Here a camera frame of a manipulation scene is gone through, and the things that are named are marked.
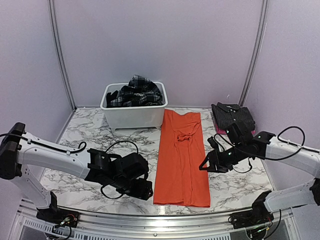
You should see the white plastic laundry bin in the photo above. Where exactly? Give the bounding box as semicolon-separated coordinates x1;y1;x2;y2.
100;81;169;130

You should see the folded pink garment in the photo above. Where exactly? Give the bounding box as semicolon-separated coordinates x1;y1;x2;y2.
214;124;256;135

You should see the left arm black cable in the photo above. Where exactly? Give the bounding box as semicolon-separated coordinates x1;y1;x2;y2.
0;133;140;200

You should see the aluminium front frame rail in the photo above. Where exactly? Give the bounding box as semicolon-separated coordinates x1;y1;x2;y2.
9;197;301;240

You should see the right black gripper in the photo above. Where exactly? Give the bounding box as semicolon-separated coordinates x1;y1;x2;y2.
199;142;247;173

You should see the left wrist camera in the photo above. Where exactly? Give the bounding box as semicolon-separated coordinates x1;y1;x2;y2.
120;152;149;180

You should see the folded dark striped shirt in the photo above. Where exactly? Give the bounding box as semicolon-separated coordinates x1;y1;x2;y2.
211;102;256;131

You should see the right aluminium wall post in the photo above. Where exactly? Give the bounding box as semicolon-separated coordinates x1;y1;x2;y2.
238;0;270;107

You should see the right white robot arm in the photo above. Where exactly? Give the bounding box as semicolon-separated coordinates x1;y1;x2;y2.
199;131;320;224

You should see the left aluminium wall post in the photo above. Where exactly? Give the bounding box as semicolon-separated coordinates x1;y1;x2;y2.
47;0;77;112

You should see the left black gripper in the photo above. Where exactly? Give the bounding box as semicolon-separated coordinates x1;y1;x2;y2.
111;176;154;201

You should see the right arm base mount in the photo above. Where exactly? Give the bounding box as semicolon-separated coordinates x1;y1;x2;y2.
228;190;274;229

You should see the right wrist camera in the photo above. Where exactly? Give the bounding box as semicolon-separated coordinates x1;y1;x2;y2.
225;121;254;146

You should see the black white plaid shirt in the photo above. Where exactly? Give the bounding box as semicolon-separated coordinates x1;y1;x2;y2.
106;75;163;108

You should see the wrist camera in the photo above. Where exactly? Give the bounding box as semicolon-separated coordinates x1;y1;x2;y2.
225;121;254;146
120;152;149;180

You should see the orange t-shirt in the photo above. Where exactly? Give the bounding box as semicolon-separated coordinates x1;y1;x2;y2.
153;109;211;208

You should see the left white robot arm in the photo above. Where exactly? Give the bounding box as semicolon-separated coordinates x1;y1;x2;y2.
0;122;153;223

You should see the aluminium wall post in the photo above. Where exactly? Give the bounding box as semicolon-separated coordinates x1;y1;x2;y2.
238;0;270;107
47;0;77;112

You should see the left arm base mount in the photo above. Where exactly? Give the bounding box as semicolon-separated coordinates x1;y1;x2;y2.
36;191;80;228

